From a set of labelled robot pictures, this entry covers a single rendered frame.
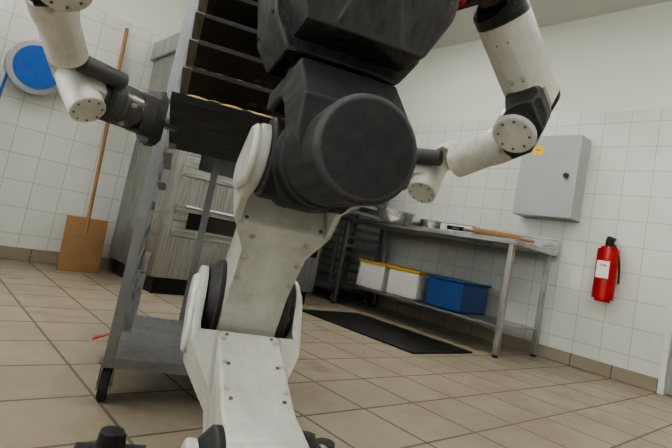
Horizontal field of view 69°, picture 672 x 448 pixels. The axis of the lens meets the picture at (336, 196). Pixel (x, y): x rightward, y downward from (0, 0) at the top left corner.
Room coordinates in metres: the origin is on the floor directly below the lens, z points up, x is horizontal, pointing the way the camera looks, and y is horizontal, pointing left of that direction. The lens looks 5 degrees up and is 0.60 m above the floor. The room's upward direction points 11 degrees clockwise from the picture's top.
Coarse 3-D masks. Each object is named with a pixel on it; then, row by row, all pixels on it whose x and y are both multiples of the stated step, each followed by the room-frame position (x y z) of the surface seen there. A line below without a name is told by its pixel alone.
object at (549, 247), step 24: (384, 240) 5.39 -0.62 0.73; (456, 240) 4.60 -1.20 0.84; (480, 240) 3.90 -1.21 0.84; (504, 240) 3.64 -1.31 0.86; (552, 240) 4.08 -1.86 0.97; (336, 288) 4.97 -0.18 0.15; (360, 288) 4.75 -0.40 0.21; (504, 288) 3.63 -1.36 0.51; (456, 312) 4.04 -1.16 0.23; (504, 312) 3.63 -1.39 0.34
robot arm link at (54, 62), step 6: (48, 54) 0.80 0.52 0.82; (84, 54) 0.83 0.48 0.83; (48, 60) 0.87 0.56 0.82; (54, 60) 0.81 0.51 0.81; (60, 60) 0.81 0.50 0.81; (66, 60) 0.81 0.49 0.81; (72, 60) 0.81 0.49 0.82; (78, 60) 0.82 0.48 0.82; (84, 60) 0.83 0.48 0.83; (54, 66) 0.88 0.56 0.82; (60, 66) 0.82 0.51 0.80; (66, 66) 0.82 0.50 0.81; (72, 66) 0.82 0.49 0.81; (78, 66) 0.83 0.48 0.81
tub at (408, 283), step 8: (392, 272) 4.58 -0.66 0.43; (400, 272) 4.51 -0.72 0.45; (408, 272) 4.45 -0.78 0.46; (416, 272) 4.37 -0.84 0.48; (424, 272) 4.45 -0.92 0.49; (392, 280) 4.57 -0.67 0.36; (400, 280) 4.50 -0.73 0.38; (408, 280) 4.43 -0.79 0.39; (416, 280) 4.37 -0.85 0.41; (424, 280) 4.41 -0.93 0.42; (392, 288) 4.56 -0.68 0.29; (400, 288) 4.49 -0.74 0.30; (408, 288) 4.42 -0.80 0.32; (416, 288) 4.36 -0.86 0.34; (424, 288) 4.43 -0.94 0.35; (400, 296) 4.49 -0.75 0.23; (408, 296) 4.41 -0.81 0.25; (416, 296) 4.36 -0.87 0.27; (424, 296) 4.44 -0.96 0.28
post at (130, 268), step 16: (192, 0) 1.45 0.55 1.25; (192, 16) 1.45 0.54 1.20; (176, 48) 1.45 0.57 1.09; (176, 64) 1.45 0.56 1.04; (176, 80) 1.45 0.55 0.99; (160, 144) 1.45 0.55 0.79; (160, 160) 1.46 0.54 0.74; (144, 192) 1.45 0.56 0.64; (144, 208) 1.45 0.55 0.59; (144, 224) 1.45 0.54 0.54; (128, 256) 1.45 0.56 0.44; (128, 272) 1.45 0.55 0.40; (128, 288) 1.45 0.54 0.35; (112, 336) 1.45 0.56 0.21; (112, 352) 1.45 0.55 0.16
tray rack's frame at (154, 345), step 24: (168, 144) 2.03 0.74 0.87; (216, 168) 2.12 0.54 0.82; (192, 264) 2.12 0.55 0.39; (120, 336) 1.69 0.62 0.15; (144, 336) 1.76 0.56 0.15; (168, 336) 1.82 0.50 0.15; (120, 360) 1.46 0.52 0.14; (144, 360) 1.49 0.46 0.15; (168, 360) 1.54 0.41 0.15; (96, 384) 1.50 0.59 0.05
